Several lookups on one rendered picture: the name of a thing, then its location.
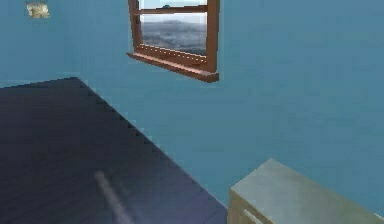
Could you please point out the pale grey-green chest of drawers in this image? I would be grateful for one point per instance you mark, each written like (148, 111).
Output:
(286, 196)

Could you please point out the small beige wall picture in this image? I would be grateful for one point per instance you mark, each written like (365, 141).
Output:
(37, 9)

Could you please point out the brown wooden framed window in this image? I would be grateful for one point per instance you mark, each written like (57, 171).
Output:
(173, 33)

